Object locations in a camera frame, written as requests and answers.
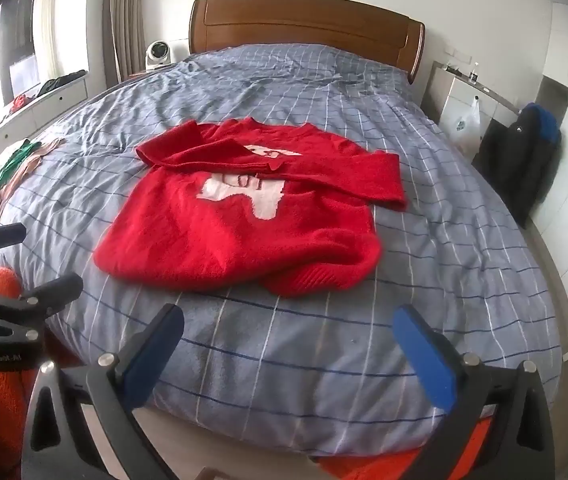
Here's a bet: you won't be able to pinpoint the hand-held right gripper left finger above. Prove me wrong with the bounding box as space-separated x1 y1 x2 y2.
23 303 185 480

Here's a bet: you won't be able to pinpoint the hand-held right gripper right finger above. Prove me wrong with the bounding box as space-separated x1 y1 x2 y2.
393 304 557 480

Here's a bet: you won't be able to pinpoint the red knit sweater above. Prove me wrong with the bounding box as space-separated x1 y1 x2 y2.
92 116 409 297

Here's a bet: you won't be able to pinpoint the dark clothes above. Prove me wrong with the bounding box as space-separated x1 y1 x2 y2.
39 70 87 96

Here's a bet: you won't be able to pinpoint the green garment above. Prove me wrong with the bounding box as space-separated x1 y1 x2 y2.
0 140 40 183

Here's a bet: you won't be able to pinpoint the green and brown cloth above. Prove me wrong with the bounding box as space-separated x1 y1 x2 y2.
0 139 67 226

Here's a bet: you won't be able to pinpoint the bed with grey plaid duvet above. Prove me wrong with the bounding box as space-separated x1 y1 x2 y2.
0 42 562 458

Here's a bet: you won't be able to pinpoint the white window bench cabinet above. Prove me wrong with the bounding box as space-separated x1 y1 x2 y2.
0 77 90 176

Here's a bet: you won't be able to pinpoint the window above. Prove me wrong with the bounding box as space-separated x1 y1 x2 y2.
0 0 40 106

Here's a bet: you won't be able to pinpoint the white sheer curtain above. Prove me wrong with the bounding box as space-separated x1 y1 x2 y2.
34 0 60 86

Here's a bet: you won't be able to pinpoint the black jacket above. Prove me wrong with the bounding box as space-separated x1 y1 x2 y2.
472 102 562 226

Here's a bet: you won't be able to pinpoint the white round fan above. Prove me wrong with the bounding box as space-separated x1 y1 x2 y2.
145 40 171 71

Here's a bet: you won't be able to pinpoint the white plastic bag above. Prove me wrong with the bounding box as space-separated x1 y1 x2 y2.
451 95 482 158

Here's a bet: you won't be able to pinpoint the beige curtain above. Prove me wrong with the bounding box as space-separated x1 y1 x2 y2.
105 0 145 86

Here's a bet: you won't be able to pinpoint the blue garment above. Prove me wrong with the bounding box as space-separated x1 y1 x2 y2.
534 105 562 148

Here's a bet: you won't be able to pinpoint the white bedside cabinet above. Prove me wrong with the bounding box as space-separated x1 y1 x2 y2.
421 60 524 156

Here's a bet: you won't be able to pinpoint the brown wooden headboard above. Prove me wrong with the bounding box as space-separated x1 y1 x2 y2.
188 0 425 86

